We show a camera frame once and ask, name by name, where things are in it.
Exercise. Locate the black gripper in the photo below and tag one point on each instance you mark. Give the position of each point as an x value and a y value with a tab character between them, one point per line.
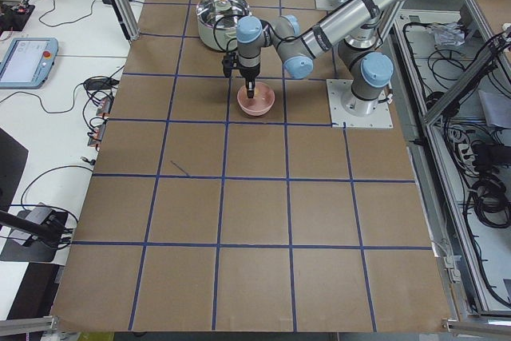
249	73

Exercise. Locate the glass pot lid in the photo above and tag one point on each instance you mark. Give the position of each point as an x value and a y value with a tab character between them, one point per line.
224	14

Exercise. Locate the mint green electric pot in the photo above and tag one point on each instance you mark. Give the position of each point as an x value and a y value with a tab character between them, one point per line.
218	39

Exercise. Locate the pink bowl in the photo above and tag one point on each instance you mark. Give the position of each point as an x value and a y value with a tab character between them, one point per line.
260	103

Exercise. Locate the black power adapter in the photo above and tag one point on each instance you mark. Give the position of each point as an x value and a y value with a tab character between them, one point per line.
100	83

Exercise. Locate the near teach pendant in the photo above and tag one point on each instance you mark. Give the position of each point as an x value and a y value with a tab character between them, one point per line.
28	62

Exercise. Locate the circuit board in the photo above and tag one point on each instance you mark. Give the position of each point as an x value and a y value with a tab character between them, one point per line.
14	18

